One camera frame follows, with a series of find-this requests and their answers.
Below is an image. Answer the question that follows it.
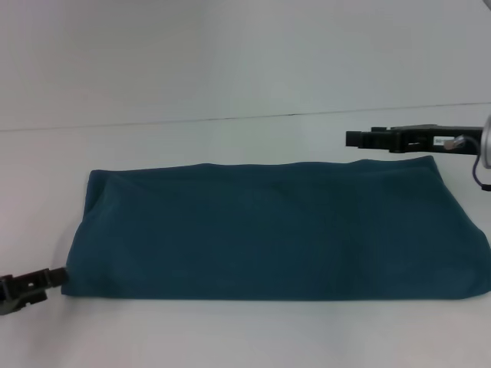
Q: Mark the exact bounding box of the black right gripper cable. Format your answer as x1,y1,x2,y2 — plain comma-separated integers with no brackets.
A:
444,134,491,192

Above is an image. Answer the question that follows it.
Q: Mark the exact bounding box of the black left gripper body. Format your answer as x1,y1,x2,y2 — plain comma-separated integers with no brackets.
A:
0,268,53,317

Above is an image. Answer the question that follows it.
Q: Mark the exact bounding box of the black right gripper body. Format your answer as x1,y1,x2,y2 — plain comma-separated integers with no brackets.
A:
361,123,485,157

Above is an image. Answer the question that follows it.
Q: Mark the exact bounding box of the teal blue shirt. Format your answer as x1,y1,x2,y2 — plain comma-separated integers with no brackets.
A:
60,155,491,304

